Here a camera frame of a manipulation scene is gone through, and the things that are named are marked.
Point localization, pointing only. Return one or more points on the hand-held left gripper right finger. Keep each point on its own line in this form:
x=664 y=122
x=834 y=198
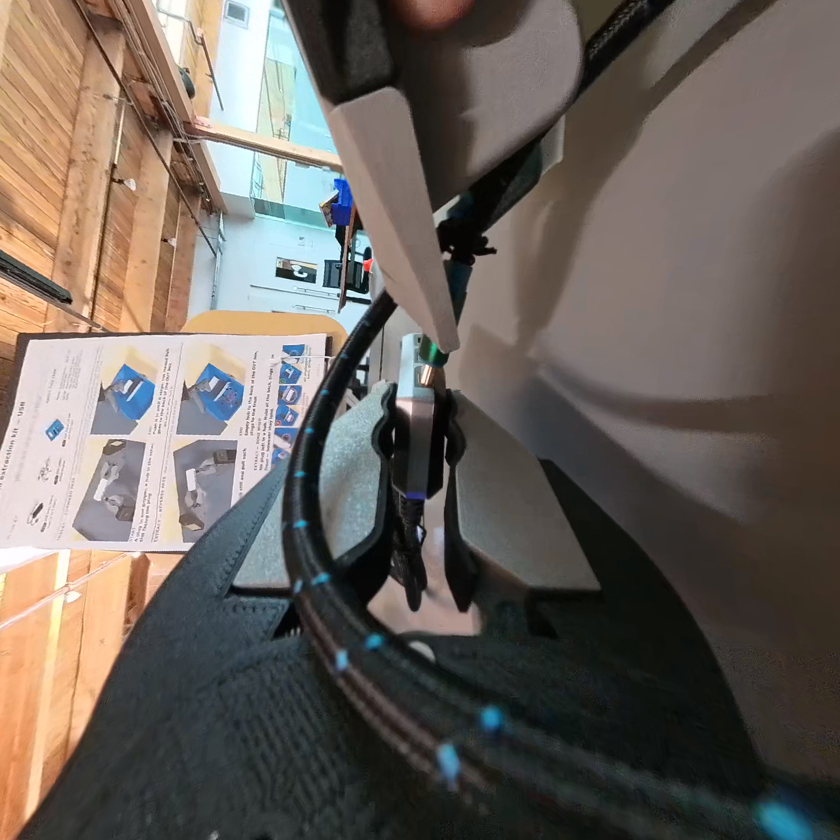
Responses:
x=518 y=525

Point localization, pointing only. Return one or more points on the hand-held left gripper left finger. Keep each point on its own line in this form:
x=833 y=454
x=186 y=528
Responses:
x=358 y=485

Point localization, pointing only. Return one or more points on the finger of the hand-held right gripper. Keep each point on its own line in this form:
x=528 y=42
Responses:
x=499 y=98
x=394 y=197

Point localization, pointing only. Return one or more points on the brushed metal hub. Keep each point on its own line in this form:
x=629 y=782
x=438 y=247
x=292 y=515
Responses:
x=420 y=426

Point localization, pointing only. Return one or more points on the person's right hand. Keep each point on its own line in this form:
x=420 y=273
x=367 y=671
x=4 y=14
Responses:
x=433 y=12

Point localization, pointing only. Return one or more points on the small blue crate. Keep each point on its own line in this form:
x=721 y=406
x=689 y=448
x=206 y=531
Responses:
x=341 y=210

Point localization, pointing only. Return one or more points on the printed instruction sheet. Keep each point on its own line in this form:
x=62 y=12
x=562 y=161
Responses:
x=131 y=426

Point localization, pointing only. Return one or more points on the framed wall picture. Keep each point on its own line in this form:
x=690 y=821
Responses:
x=295 y=270

